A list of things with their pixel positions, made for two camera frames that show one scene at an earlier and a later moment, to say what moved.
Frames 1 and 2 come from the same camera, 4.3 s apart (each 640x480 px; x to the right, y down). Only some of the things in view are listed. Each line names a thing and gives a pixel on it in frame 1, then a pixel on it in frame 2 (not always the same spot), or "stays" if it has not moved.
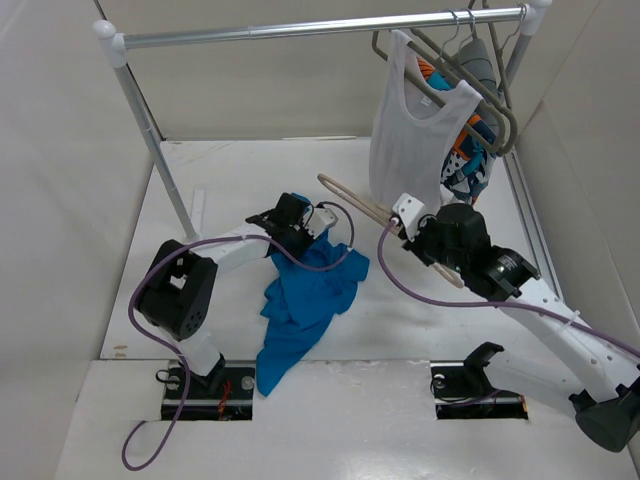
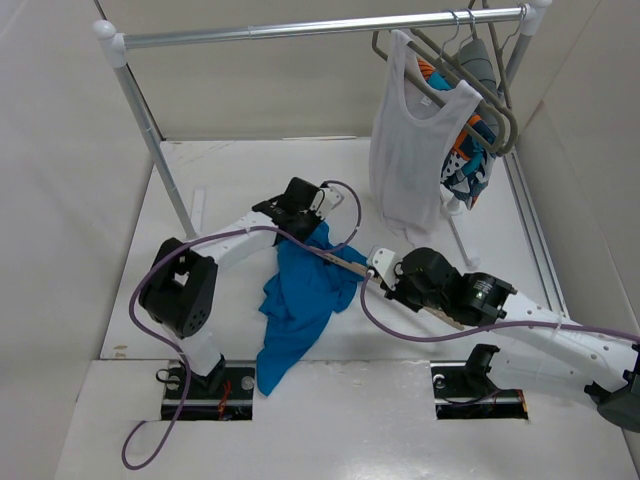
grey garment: (474, 56) stays
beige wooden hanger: (381, 212) to (362, 270)
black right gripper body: (430, 242) to (407, 293)
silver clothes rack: (116, 43) stays
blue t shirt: (299, 301) stays
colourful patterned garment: (468, 162) stays
